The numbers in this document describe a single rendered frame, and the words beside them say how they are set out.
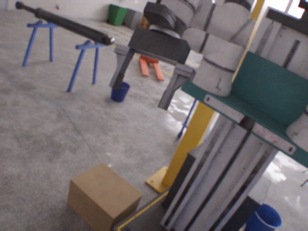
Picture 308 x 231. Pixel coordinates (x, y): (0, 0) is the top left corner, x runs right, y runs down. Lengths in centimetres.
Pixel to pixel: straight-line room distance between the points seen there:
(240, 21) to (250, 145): 71
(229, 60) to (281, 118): 34
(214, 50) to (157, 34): 45
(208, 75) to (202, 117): 105
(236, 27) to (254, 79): 44
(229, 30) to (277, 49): 51
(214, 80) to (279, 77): 28
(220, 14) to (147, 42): 23
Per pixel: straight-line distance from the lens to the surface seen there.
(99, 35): 351
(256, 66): 105
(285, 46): 112
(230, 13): 66
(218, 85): 96
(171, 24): 49
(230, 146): 123
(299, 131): 90
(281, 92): 103
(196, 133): 203
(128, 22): 1270
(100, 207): 168
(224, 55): 93
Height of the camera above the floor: 161
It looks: 24 degrees down
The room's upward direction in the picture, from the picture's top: 21 degrees clockwise
